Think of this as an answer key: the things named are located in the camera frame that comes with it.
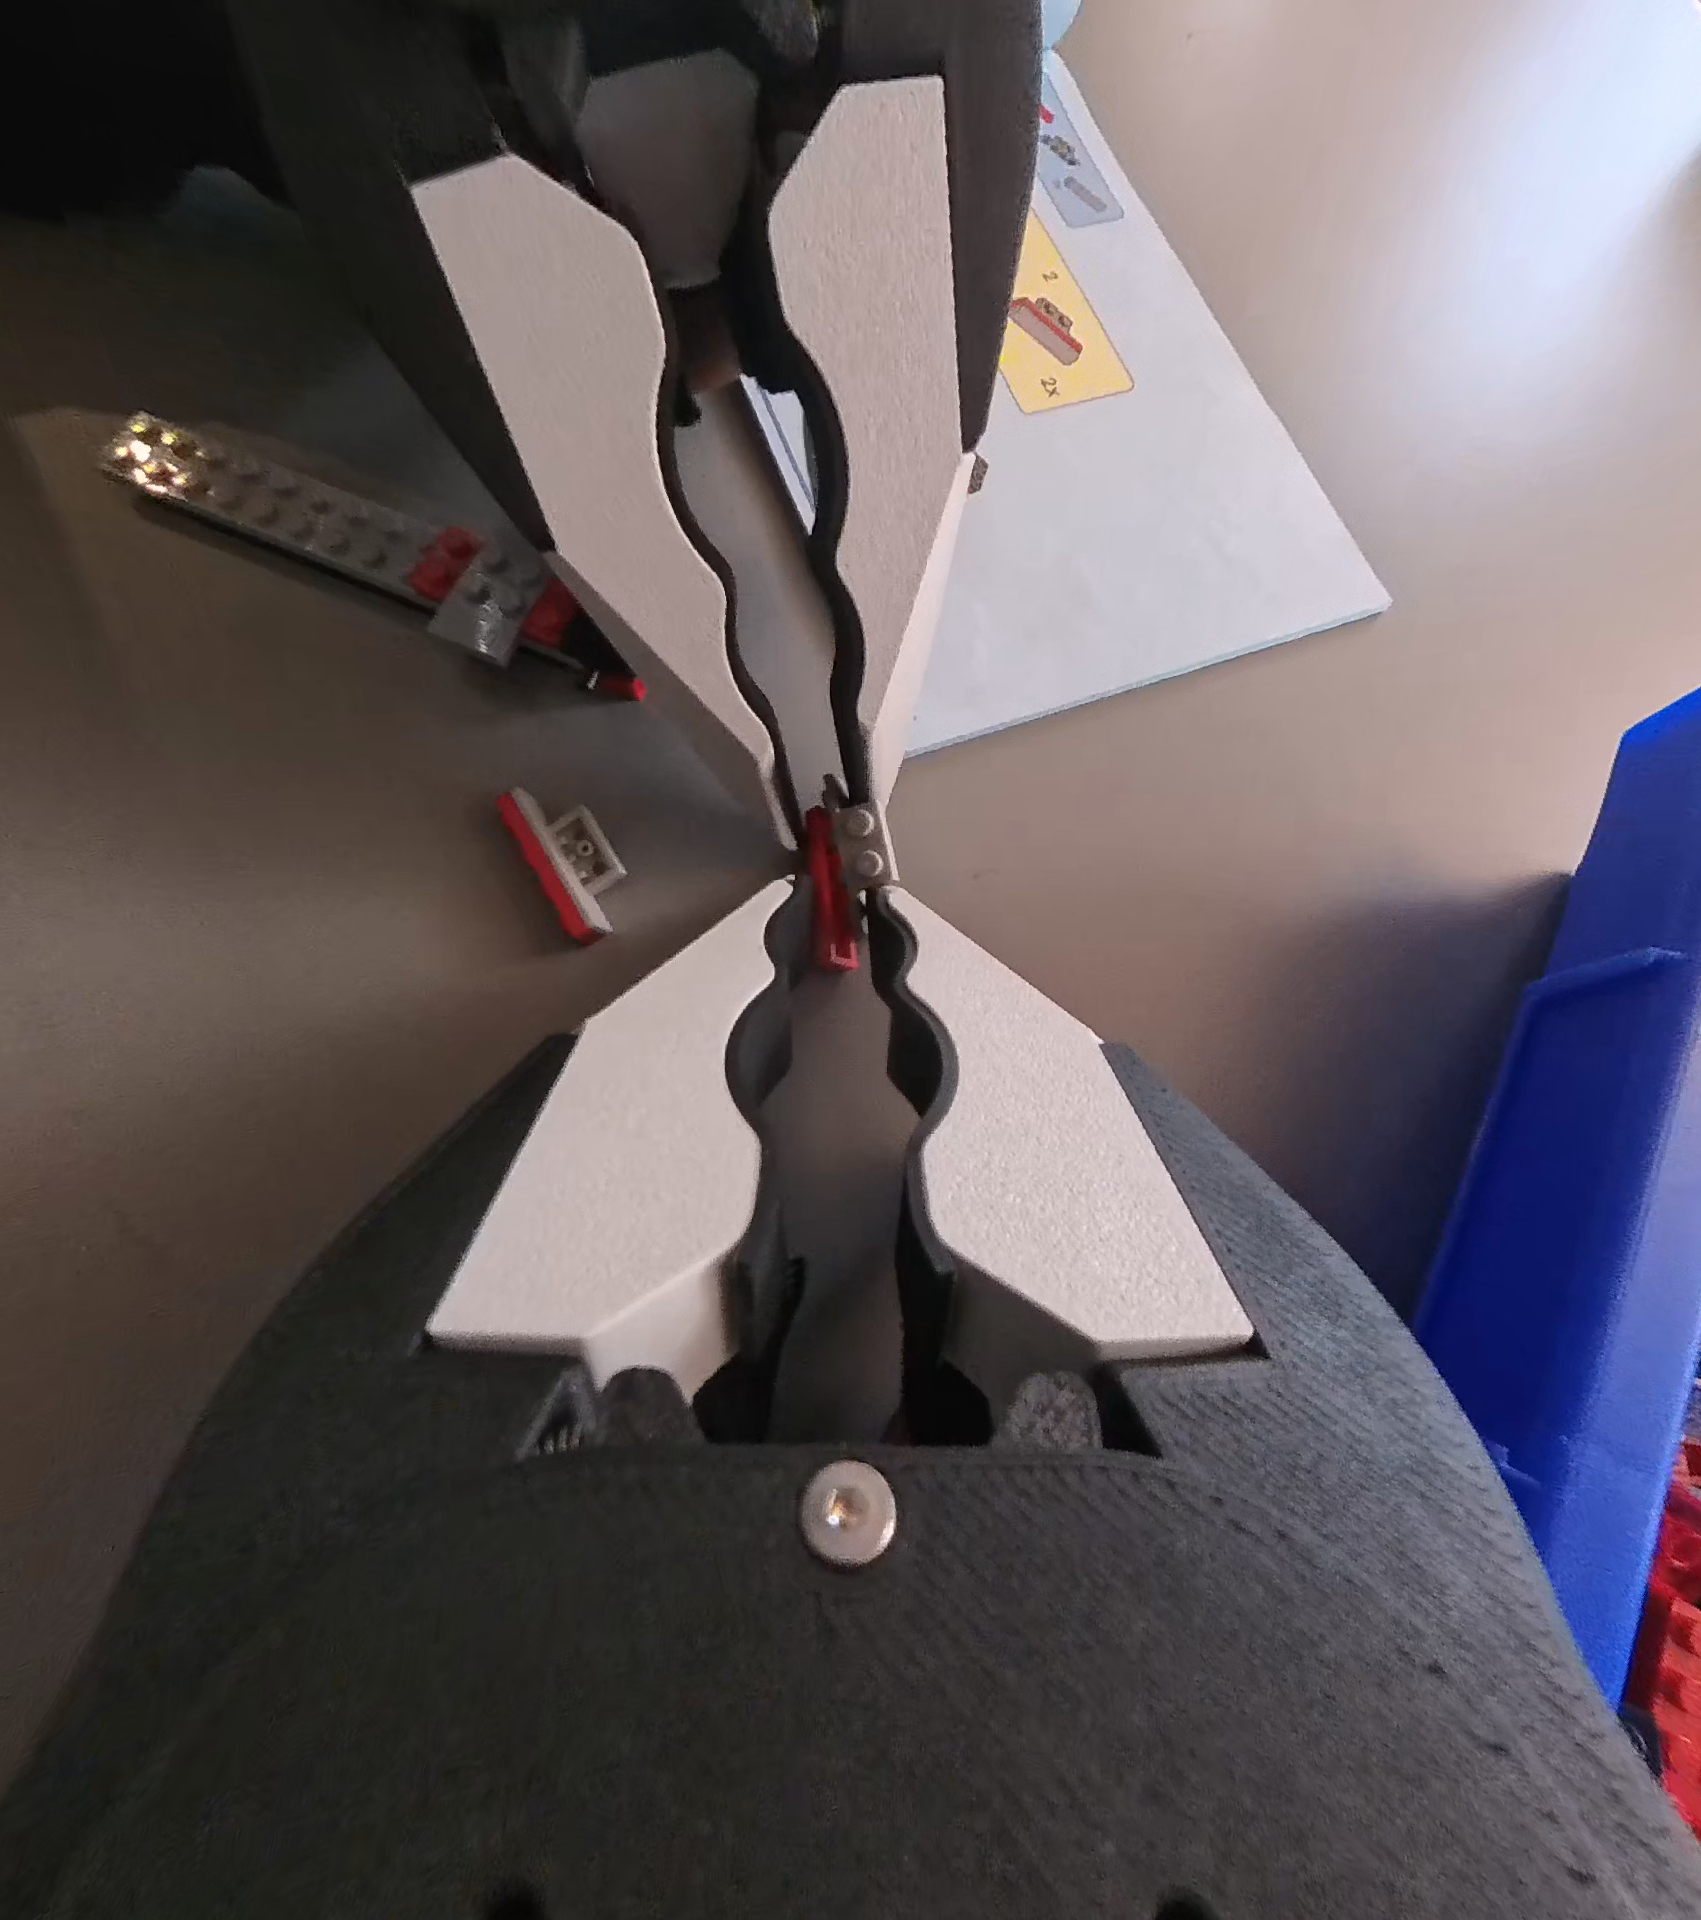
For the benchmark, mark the pale instruction booklet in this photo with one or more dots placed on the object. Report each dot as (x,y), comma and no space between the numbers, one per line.
(1165,524)

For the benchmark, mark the small red toy piece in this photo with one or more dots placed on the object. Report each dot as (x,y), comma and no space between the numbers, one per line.
(445,561)

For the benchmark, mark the small pale toy brick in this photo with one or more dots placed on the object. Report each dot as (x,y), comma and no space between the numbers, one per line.
(863,843)

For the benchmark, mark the grey toy brick plate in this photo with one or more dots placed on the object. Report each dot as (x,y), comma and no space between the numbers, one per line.
(589,854)

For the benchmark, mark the person's left forearm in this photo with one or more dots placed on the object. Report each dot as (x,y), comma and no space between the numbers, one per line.
(38,92)

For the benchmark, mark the long grey studded plate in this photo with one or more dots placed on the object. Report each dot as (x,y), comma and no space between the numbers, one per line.
(280,505)

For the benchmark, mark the red toy brick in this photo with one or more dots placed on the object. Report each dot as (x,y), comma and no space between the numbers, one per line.
(541,866)

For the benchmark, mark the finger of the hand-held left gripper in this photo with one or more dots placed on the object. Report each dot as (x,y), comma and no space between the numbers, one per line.
(564,376)
(888,300)

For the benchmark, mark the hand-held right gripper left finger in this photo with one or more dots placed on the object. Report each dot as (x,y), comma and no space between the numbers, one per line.
(609,1186)

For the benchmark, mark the blue plastic bin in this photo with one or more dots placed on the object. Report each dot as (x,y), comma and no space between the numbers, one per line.
(1570,1051)

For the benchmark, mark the red toy plate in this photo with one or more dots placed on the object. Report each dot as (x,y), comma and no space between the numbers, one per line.
(829,900)

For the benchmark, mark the grey desk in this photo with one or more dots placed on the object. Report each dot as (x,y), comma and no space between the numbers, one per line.
(190,977)

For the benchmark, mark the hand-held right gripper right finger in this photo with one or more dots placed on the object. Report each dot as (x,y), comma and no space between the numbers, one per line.
(1076,1186)

